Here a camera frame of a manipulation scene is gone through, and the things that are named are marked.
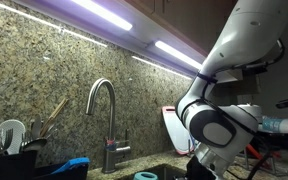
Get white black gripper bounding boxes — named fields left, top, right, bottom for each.
left=185, top=156, right=216, bottom=180

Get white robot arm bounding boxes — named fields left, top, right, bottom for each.
left=175, top=0, right=288, bottom=180

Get stainless steel sink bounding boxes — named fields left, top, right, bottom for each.
left=115, top=164, right=186, bottom=180

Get metal dish rack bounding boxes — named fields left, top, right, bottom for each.
left=252, top=150, right=288, bottom=180

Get pink white cutting board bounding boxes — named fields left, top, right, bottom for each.
left=162, top=106, right=195, bottom=155

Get teal watering can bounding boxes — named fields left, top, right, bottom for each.
left=133, top=172, right=158, bottom=180

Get stainless steel faucet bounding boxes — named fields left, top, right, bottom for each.
left=85, top=78, right=131, bottom=174

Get wooden utensils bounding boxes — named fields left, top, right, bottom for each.
left=40, top=98, right=68, bottom=137

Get under cabinet light strip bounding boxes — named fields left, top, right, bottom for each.
left=0, top=0, right=205, bottom=77

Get black utensil caddy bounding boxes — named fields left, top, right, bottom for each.
left=0, top=151, right=89, bottom=180

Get white slotted spatula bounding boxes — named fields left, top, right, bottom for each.
left=0, top=119, right=26, bottom=155

